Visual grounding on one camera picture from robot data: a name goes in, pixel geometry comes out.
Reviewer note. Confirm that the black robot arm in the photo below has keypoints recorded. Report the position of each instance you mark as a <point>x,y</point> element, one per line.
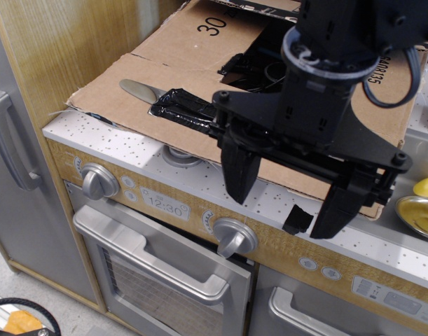
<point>352,35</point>

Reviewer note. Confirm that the silver stove burner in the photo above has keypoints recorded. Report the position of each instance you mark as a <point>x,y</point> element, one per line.
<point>179,159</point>

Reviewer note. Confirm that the silver stove knob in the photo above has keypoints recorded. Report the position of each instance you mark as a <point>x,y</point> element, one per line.
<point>234,237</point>
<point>98,182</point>

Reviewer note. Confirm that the orange object on floor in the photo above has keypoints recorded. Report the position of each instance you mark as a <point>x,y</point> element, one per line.
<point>22,322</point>

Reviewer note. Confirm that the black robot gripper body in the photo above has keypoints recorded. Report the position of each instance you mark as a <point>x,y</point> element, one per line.
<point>309,126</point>

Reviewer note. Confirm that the right silver stove knob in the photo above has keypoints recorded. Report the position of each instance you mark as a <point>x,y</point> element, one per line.
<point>234,237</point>

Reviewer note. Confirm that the left silver stove knob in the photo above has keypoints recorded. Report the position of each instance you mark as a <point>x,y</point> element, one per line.
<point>98,182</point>

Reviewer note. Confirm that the silver toy oven door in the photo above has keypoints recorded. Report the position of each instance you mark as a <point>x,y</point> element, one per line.
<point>161,282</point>

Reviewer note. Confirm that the grey dishwasher door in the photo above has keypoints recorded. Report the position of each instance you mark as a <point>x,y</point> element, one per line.
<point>286,306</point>

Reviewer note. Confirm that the small silver metal bowl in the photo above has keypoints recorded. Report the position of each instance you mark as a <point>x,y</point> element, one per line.
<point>413,211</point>

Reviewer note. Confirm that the grey toy fridge door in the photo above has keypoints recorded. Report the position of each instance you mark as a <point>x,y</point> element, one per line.
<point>35,235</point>

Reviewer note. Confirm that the silver butter knife taped handle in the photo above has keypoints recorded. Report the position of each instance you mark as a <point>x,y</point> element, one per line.
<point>176,105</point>

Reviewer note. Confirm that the yellow toy fruit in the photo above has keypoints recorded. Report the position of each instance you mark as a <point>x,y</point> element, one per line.
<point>421,188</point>

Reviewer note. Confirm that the toy kitchen stove unit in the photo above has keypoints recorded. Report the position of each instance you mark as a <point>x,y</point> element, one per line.
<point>376,245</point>

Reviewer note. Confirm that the large cardboard box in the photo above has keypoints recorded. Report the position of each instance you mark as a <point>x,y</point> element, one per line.
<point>187,52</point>

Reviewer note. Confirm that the silver fridge door handle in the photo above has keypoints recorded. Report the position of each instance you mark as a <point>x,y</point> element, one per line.
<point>25,180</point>

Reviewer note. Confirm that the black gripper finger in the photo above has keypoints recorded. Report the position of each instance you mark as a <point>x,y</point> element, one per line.
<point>240,168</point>
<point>346,197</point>

